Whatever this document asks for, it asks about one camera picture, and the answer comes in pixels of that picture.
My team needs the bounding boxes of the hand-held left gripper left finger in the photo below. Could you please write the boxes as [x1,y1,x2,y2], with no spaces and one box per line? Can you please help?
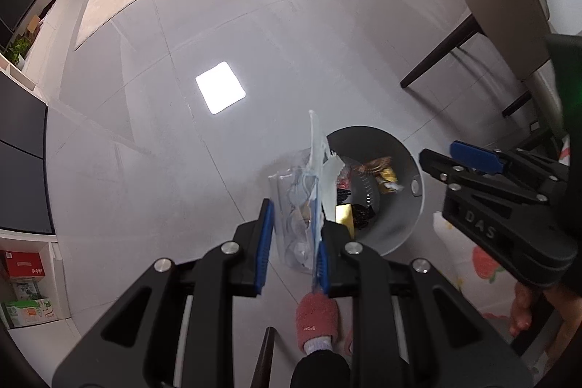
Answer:
[51,198,276,388]

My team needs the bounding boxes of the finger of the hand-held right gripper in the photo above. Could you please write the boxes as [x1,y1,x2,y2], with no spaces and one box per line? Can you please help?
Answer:
[418,148,553,207]
[449,140,569,180]

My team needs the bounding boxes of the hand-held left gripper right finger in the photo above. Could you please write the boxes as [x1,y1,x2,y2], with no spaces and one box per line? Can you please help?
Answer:
[313,221,535,388]

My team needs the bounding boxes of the clear plastic packaging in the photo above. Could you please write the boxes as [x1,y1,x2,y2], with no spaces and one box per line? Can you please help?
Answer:
[267,110,343,276]

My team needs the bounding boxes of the gold triangular box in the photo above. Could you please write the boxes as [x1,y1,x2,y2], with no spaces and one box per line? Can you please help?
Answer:
[335,203,356,241]

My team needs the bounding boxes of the grey trash bin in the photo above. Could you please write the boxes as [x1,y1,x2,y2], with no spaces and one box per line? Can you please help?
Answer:
[318,125,426,257]

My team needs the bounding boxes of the black plastic bag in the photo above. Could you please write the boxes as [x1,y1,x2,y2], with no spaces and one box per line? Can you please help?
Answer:
[352,201,378,229]

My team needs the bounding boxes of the gold foil wrapper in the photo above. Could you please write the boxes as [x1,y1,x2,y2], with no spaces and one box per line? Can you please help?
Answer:
[352,157,405,194]

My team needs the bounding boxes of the person's right hand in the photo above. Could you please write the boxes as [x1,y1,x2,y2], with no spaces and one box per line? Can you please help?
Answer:
[508,281,582,352]

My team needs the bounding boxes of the pink fuzzy slipper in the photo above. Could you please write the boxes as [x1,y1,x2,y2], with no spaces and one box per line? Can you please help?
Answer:
[295,292,342,348]

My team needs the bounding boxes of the person's black trousers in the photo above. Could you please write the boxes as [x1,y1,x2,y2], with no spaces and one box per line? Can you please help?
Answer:
[290,349,353,388]

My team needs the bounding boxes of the dark chair leg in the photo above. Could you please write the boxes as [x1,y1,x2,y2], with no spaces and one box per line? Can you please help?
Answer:
[249,327,276,388]

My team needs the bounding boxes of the grey-brown upholstered chair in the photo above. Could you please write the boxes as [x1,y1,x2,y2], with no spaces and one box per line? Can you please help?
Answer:
[400,0,569,152]

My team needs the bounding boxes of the white shelf unit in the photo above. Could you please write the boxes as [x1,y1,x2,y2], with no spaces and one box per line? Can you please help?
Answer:
[0,0,98,352]

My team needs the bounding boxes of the small printed box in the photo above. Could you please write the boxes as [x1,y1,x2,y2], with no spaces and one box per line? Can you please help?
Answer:
[9,279,44,301]

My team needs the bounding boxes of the red cardboard box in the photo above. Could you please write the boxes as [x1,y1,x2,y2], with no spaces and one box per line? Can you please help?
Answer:
[0,249,48,280]

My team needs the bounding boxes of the green and white box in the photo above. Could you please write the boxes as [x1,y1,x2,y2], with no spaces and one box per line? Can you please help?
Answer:
[0,298,60,329]

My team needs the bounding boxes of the dark grey cabinet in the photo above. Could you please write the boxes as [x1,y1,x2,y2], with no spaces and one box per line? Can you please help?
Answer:
[0,70,57,236]

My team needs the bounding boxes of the green houseplant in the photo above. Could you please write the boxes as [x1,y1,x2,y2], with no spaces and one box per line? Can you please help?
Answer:
[2,36,32,66]

